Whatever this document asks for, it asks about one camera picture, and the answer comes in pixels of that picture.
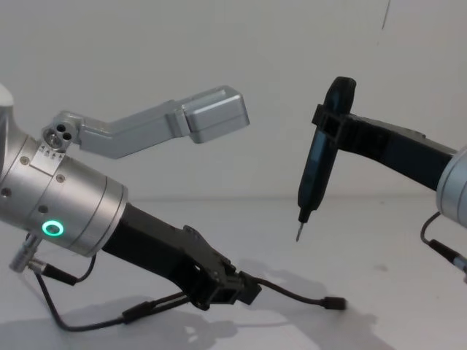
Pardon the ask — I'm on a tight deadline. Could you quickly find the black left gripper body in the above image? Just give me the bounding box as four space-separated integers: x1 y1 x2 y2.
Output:
103 201 212 293

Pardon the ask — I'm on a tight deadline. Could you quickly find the thin dark right wrist cable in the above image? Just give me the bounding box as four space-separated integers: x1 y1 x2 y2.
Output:
420 210 467 286

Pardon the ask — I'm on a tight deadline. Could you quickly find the white table cloth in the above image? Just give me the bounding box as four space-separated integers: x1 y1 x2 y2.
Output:
0 195 467 350

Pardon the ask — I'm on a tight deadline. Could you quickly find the black electric screwdriver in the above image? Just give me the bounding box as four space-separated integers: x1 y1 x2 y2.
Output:
294 76 357 243

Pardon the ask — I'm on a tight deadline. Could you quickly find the thin dark left wrist cable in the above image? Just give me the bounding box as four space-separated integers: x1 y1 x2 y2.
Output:
8 233 99 286

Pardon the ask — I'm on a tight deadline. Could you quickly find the black cable with plug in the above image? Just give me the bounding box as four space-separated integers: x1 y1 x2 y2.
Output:
34 271 348 333

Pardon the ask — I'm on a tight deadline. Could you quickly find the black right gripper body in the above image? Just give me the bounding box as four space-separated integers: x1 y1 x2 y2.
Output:
385 121 458 193

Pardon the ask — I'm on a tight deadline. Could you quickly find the thin dark wrist cable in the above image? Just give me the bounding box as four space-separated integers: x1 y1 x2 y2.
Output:
8 233 99 286
420 210 467 286

